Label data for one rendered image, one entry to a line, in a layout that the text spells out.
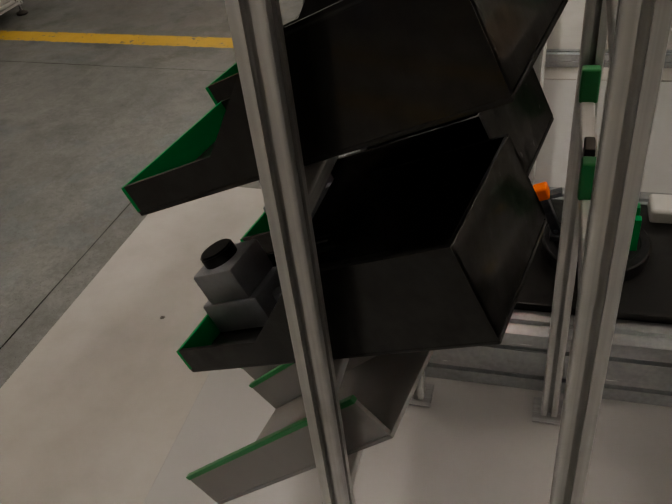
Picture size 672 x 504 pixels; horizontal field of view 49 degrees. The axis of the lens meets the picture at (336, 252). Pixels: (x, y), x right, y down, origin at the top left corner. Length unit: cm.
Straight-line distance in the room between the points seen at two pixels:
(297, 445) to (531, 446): 41
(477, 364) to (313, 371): 52
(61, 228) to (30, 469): 213
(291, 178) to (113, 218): 270
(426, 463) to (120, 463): 39
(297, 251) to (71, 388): 76
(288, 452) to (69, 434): 50
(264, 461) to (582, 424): 29
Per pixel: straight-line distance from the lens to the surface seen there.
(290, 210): 40
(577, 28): 203
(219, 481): 75
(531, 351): 97
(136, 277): 129
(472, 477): 93
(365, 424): 56
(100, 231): 303
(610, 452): 98
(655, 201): 115
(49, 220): 320
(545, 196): 101
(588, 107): 68
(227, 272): 59
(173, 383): 109
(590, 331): 43
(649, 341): 97
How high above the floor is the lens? 163
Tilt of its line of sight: 38 degrees down
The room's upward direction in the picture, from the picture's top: 7 degrees counter-clockwise
